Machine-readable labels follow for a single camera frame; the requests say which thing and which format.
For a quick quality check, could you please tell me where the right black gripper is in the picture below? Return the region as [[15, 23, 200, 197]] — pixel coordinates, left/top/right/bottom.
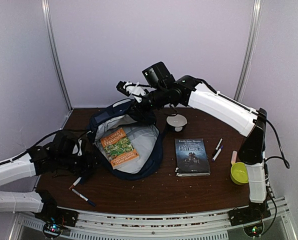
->
[[125, 85, 169, 121]]

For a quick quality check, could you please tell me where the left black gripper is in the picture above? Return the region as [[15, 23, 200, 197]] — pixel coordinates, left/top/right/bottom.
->
[[56, 150, 105, 177]]

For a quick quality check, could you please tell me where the orange 39-Storey Treehouse book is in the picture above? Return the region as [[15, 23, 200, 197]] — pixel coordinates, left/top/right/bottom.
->
[[97, 127, 140, 171]]

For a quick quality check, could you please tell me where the navy blue student backpack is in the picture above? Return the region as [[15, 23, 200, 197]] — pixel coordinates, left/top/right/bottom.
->
[[86, 98, 166, 181]]

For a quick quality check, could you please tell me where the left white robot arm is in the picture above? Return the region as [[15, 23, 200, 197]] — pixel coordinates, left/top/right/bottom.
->
[[0, 146, 96, 222]]

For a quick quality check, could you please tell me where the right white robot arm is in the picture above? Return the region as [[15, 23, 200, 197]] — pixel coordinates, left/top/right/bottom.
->
[[124, 75, 267, 221]]

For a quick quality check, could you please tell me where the red tipped white marker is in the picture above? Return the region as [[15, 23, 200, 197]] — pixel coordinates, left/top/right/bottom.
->
[[68, 177, 82, 191]]

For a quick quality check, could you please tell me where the white and navy bowl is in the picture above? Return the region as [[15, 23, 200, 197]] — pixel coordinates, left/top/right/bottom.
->
[[166, 114, 188, 132]]

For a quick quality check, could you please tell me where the blue capped white marker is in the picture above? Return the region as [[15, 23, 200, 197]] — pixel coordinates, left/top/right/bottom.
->
[[71, 188, 96, 207]]

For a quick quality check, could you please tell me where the dark Wuthering Heights book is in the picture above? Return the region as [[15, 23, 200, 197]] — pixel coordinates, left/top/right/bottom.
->
[[174, 138, 211, 177]]

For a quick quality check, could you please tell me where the black capped white marker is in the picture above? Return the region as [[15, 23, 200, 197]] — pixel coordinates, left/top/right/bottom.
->
[[212, 138, 223, 157]]

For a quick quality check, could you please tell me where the purple capped white marker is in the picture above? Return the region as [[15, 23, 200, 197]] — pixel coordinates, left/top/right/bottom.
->
[[211, 145, 224, 162]]

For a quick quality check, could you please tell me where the lime green bowl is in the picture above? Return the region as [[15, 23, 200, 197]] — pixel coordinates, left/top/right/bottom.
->
[[230, 162, 249, 185]]

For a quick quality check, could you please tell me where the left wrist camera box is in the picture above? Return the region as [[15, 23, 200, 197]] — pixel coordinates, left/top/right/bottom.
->
[[49, 130, 86, 157]]

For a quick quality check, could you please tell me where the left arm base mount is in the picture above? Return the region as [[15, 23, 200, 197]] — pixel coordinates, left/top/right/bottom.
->
[[34, 190, 79, 239]]

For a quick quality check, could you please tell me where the right aluminium corner post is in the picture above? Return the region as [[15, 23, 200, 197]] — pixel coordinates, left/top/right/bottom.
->
[[234, 0, 263, 102]]

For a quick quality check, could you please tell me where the aluminium corner post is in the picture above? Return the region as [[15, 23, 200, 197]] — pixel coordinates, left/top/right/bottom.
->
[[234, 0, 263, 102], [41, 0, 73, 111]]

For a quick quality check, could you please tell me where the aluminium front rail frame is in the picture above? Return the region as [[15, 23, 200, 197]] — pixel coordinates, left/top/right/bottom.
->
[[7, 197, 298, 240]]

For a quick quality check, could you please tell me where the left aluminium corner post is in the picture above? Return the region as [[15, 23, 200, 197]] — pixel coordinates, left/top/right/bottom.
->
[[41, 0, 73, 111]]

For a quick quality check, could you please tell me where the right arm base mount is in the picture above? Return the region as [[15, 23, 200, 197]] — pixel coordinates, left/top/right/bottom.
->
[[228, 200, 271, 238]]

